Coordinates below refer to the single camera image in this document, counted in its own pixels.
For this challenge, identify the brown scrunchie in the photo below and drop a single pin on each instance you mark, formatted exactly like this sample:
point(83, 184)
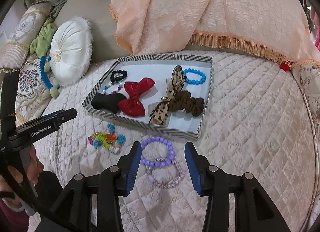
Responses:
point(183, 101)

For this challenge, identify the leopard print ribbon bow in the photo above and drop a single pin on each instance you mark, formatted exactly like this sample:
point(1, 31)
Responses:
point(158, 112)

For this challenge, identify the neon colourful hair ties cluster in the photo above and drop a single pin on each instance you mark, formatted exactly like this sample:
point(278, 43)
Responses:
point(109, 140)

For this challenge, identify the white round satin cushion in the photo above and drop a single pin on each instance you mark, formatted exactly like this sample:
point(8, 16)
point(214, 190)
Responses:
point(71, 51)

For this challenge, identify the cream bolster pillow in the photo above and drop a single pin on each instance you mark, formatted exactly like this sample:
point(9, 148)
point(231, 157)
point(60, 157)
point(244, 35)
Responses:
point(16, 48)

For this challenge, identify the black bow hair clip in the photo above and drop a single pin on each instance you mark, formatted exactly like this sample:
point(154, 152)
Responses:
point(107, 101)

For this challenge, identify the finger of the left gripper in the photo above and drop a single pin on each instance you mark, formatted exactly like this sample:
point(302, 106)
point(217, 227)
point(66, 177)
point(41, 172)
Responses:
point(55, 116)
point(69, 114)

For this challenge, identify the peach fringed blanket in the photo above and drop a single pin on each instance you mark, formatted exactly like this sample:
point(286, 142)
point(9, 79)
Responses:
point(276, 30)

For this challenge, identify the embroidered floral pillow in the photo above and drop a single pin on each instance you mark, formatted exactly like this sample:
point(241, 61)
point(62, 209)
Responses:
point(32, 95)

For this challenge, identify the person's left hand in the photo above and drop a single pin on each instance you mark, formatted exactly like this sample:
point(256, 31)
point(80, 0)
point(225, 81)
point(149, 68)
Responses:
point(34, 169)

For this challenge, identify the striped black white tray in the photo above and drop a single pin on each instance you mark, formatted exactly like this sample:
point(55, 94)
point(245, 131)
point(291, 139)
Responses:
point(158, 67)

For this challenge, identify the quilted beige bedspread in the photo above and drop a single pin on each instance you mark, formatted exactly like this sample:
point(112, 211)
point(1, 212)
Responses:
point(256, 121)

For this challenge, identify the green blue plush toy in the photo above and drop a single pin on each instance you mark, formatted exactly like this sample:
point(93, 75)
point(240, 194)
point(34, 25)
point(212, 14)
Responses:
point(41, 46)

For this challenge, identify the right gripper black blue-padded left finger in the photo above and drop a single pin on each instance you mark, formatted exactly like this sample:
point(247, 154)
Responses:
point(92, 203)

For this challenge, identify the red bow hair clip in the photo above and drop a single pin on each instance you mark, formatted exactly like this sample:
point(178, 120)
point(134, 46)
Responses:
point(132, 106)

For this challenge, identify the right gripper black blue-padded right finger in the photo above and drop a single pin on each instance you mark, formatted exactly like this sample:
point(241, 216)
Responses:
point(254, 209)

